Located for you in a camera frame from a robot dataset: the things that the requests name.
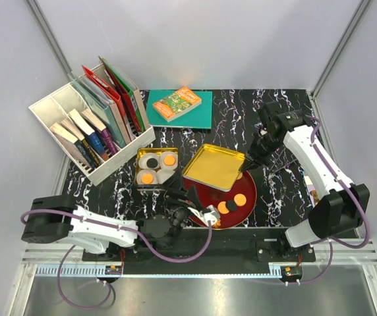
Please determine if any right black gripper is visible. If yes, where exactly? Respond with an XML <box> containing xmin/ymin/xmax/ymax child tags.
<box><xmin>239</xmin><ymin>132</ymin><xmax>282</xmax><ymax>172</ymax></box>

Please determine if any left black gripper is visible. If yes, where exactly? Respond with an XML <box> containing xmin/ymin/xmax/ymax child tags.
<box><xmin>161</xmin><ymin>169</ymin><xmax>204</xmax><ymax>248</ymax></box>

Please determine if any gold tin lid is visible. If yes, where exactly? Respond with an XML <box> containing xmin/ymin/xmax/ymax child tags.
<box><xmin>183</xmin><ymin>144</ymin><xmax>245</xmax><ymax>192</ymax></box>

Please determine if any round biscuit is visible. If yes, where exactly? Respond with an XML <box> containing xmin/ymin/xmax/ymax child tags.
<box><xmin>163</xmin><ymin>155</ymin><xmax>176</xmax><ymax>166</ymax></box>
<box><xmin>140</xmin><ymin>173</ymin><xmax>154</xmax><ymax>184</ymax></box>
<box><xmin>217</xmin><ymin>201</ymin><xmax>229</xmax><ymax>214</ymax></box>
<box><xmin>233</xmin><ymin>194</ymin><xmax>247</xmax><ymax>207</ymax></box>

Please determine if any gold cookie tin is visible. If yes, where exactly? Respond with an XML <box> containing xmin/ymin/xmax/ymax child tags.
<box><xmin>134</xmin><ymin>147</ymin><xmax>179</xmax><ymax>191</ymax></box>

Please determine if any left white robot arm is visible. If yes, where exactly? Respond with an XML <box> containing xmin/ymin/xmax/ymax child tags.
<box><xmin>20</xmin><ymin>172</ymin><xmax>216</xmax><ymax>261</ymax></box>

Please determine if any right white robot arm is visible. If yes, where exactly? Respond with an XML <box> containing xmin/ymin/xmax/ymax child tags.
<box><xmin>239</xmin><ymin>101</ymin><xmax>370</xmax><ymax>261</ymax></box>

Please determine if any red round plate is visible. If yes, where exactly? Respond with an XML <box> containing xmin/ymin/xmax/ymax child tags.
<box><xmin>183</xmin><ymin>171</ymin><xmax>257</xmax><ymax>230</ymax></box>

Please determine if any black sandwich cookie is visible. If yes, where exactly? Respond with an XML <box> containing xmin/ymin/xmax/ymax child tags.
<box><xmin>225</xmin><ymin>200</ymin><xmax>238</xmax><ymax>213</ymax></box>

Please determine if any teal hardcover book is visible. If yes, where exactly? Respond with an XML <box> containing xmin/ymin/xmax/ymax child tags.
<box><xmin>146</xmin><ymin>90</ymin><xmax>213</xmax><ymax>130</ymax></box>

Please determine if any dog picture book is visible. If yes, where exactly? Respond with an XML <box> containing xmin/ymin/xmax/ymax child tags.
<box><xmin>304</xmin><ymin>172</ymin><xmax>320</xmax><ymax>207</ymax></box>

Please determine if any purple spine book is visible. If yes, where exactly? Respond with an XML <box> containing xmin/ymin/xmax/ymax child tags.
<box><xmin>82</xmin><ymin>109</ymin><xmax>119</xmax><ymax>155</ymax></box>

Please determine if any orange paperback book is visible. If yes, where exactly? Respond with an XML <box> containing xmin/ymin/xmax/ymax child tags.
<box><xmin>153</xmin><ymin>87</ymin><xmax>202</xmax><ymax>122</ymax></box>

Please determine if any white book organizer box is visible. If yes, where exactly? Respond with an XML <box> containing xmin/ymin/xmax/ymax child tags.
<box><xmin>29</xmin><ymin>59</ymin><xmax>156</xmax><ymax>186</ymax></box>

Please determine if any blue spine book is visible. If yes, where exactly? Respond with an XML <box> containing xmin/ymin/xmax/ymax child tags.
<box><xmin>68</xmin><ymin>109</ymin><xmax>106</xmax><ymax>157</ymax></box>

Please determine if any green folder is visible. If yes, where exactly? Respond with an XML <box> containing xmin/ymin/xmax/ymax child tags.
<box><xmin>98</xmin><ymin>56</ymin><xmax>150</xmax><ymax>133</ymax></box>

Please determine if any red folder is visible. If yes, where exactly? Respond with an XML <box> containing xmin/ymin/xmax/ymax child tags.
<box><xmin>82</xmin><ymin>65</ymin><xmax>146</xmax><ymax>133</ymax></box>

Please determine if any teal binder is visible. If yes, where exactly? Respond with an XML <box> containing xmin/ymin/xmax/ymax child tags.
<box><xmin>69</xmin><ymin>76</ymin><xmax>127</xmax><ymax>148</ymax></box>

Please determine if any tan paperback book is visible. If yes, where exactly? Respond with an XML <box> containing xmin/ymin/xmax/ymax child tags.
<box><xmin>49</xmin><ymin>123</ymin><xmax>91</xmax><ymax>168</ymax></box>

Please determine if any black spine book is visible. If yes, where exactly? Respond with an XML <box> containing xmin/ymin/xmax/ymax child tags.
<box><xmin>61</xmin><ymin>118</ymin><xmax>101</xmax><ymax>169</ymax></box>

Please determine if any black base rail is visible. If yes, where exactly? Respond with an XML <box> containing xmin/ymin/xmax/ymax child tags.
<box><xmin>81</xmin><ymin>226</ymin><xmax>316</xmax><ymax>276</ymax></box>

